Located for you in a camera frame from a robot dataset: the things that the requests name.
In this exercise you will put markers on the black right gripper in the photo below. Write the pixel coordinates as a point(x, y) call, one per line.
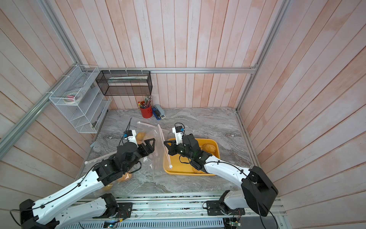
point(177, 147)

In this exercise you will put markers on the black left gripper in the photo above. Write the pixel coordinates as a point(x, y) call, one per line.
point(143, 149)

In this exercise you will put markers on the clear zipper bag pink zip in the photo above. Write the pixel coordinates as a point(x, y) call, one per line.
point(109, 168)

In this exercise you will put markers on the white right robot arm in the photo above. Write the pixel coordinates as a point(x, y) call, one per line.
point(258, 191)

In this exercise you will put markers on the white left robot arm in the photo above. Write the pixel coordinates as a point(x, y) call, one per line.
point(58, 209)

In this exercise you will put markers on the yellow plastic tray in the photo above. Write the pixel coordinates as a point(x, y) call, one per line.
point(173, 166)

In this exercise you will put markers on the red metal pencil bucket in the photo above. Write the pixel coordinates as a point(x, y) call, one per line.
point(146, 112)

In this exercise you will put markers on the light blue stapler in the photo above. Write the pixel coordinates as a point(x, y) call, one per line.
point(162, 112)

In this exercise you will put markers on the coloured pencils bunch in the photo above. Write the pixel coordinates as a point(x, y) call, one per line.
point(146, 103)

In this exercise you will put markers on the tape roll on shelf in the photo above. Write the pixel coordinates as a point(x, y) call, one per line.
point(72, 98)

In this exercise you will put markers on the black mesh wall basket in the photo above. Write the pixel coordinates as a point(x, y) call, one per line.
point(125, 82)

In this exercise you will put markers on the white wire mesh shelf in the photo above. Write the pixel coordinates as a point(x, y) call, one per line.
point(87, 115)

